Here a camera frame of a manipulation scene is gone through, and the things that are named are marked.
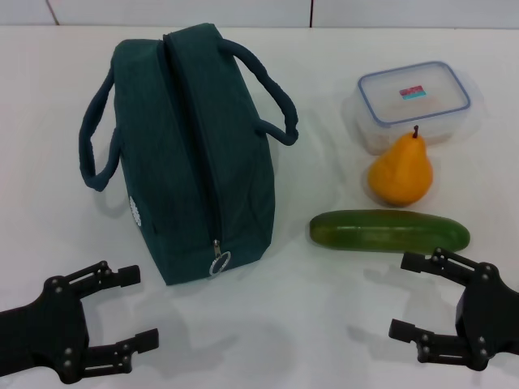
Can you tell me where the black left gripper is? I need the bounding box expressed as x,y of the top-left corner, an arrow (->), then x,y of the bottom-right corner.
0,261 -> 160,384

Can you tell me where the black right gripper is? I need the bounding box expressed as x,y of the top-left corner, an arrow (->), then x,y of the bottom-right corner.
388,247 -> 519,372

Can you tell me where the green cucumber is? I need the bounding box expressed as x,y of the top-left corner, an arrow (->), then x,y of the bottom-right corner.
310,209 -> 471,254

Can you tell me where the orange pear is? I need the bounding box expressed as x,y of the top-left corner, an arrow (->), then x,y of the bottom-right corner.
367,125 -> 434,207

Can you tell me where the dark teal insulated lunch bag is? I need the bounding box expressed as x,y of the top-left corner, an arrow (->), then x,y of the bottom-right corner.
79,23 -> 300,287

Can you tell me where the clear blue-rimmed food container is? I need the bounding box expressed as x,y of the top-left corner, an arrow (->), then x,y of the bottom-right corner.
344,60 -> 483,155

